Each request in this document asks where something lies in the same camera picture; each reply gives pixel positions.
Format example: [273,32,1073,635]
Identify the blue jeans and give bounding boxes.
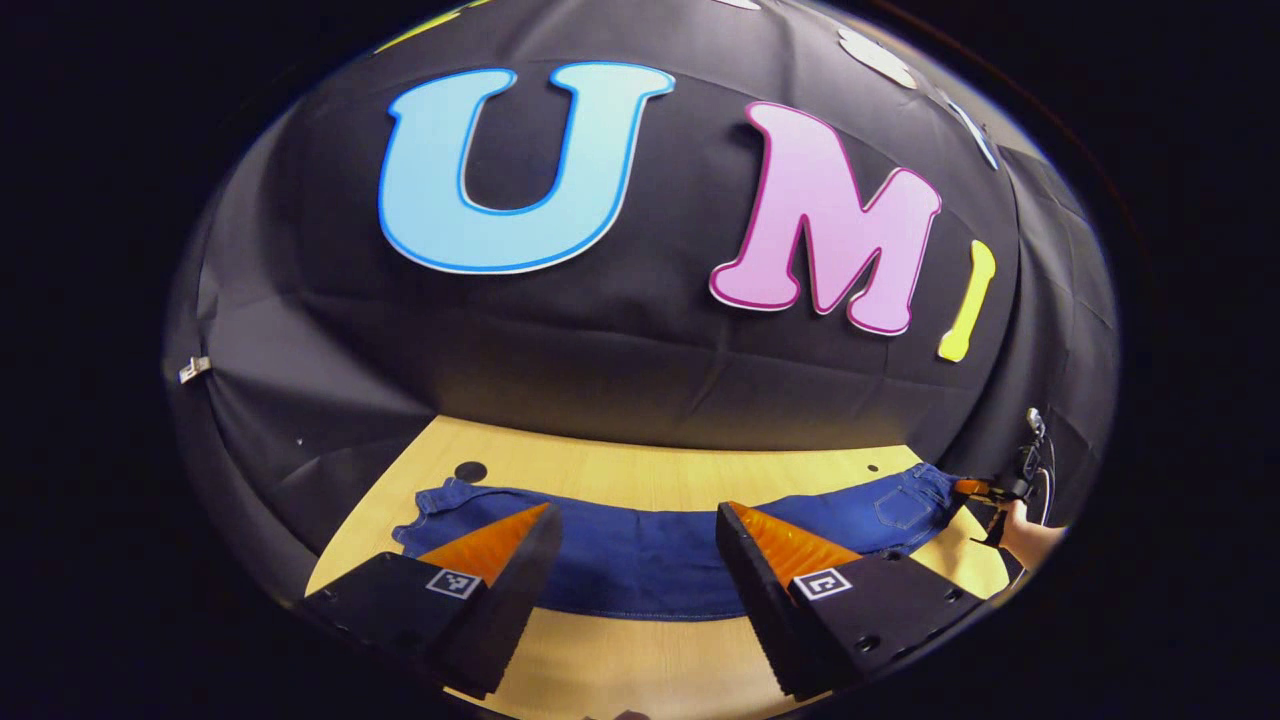
[392,462,976,621]

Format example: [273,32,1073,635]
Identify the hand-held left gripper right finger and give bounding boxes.
[715,500,991,701]

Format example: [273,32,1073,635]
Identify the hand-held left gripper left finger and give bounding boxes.
[300,502,566,701]

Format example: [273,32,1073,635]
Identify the black backdrop cloth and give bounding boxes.
[163,0,1121,601]

